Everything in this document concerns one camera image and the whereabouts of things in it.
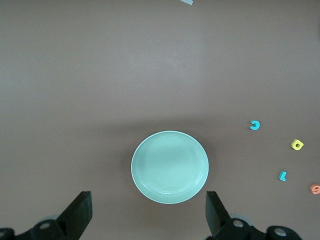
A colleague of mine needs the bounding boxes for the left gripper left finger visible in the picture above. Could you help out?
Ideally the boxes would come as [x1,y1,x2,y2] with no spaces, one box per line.
[0,190,94,240]

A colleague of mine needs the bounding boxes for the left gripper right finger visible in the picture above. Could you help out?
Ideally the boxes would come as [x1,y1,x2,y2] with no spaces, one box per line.
[204,190,304,240]

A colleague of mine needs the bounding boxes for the yellow letter p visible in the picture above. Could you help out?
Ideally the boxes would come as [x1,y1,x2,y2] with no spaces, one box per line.
[290,138,305,151]

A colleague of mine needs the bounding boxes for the green plate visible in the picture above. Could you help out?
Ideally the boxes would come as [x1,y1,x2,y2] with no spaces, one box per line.
[130,129,210,205]

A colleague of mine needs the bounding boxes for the brown table cover sheet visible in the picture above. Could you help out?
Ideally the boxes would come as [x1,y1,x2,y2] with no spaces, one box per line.
[0,0,320,240]

